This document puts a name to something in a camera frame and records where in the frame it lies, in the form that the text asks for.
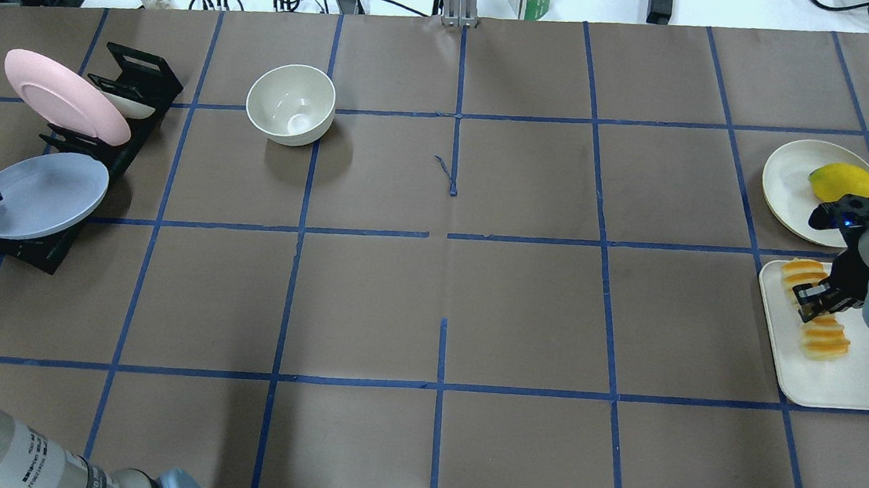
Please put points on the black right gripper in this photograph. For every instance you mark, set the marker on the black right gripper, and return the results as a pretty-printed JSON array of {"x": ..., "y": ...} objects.
[{"x": 847, "y": 274}]

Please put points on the sliced toy bread loaf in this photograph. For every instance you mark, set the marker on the sliced toy bread loaf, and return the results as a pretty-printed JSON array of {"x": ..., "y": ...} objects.
[{"x": 822, "y": 338}]

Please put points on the blue plate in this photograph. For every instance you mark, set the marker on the blue plate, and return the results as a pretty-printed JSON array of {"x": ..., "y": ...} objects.
[{"x": 49, "y": 193}]

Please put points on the pink plate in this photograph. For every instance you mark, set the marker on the pink plate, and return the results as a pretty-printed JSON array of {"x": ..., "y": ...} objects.
[{"x": 64, "y": 98}]

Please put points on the cream plate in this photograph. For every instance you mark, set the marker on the cream plate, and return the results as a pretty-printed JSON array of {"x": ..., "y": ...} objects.
[{"x": 787, "y": 189}]

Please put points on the white rectangular tray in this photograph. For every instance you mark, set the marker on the white rectangular tray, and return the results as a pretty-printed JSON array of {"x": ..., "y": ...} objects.
[{"x": 841, "y": 383}]

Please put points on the yellow lemon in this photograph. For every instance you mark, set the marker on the yellow lemon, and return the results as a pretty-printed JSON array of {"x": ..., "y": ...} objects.
[{"x": 836, "y": 180}]

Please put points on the small white dish in rack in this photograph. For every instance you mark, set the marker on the small white dish in rack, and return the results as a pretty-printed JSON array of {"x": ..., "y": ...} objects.
[{"x": 129, "y": 108}]

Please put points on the black dish rack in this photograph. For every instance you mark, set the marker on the black dish rack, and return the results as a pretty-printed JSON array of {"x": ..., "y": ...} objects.
[{"x": 144, "y": 77}]

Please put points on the brown paper table mat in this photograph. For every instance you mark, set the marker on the brown paper table mat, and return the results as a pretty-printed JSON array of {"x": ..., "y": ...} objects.
[{"x": 524, "y": 255}]

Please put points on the cream bowl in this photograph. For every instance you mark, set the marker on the cream bowl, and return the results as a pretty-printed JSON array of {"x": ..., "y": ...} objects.
[{"x": 292, "y": 105}]

